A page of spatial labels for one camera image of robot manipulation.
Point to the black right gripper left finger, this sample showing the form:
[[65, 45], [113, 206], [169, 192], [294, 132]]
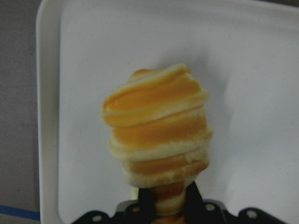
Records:
[[146, 199]]

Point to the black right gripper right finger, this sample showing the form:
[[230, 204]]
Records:
[[194, 201]]

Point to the striped orange bread roll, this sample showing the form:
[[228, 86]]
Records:
[[160, 134]]

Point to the white rectangular tray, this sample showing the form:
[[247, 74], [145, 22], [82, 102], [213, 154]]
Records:
[[244, 52]]

